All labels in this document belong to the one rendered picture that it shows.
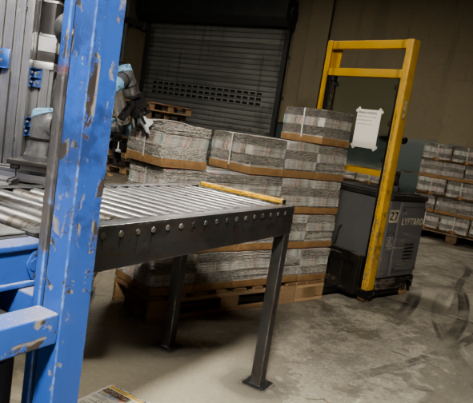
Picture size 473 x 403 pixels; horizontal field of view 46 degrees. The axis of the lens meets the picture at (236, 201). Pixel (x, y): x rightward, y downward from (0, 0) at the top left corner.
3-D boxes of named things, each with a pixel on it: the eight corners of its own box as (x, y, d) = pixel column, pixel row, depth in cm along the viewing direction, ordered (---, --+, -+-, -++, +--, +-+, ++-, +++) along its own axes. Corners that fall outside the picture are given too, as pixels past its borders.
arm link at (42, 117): (39, 136, 247) (42, 105, 245) (66, 141, 244) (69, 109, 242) (22, 135, 235) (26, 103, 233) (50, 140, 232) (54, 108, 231)
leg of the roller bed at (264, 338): (254, 378, 246) (278, 230, 238) (266, 383, 244) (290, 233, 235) (248, 382, 241) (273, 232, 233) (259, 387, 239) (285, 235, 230)
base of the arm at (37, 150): (18, 158, 233) (20, 135, 232) (29, 157, 248) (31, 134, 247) (54, 164, 234) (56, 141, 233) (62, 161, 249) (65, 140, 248)
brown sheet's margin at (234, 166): (208, 164, 346) (209, 157, 346) (241, 167, 366) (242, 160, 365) (248, 173, 319) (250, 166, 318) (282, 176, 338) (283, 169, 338)
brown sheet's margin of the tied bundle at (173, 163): (144, 161, 291) (146, 153, 290) (190, 165, 309) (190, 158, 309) (160, 166, 279) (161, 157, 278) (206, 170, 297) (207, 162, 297)
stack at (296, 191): (110, 299, 320) (128, 157, 309) (255, 284, 398) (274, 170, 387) (145, 323, 292) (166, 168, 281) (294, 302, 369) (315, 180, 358)
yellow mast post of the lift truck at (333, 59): (290, 261, 445) (327, 40, 422) (297, 261, 451) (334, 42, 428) (298, 265, 438) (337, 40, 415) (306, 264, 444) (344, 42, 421)
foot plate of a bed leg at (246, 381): (250, 373, 252) (250, 370, 252) (278, 384, 245) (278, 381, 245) (235, 381, 240) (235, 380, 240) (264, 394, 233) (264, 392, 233)
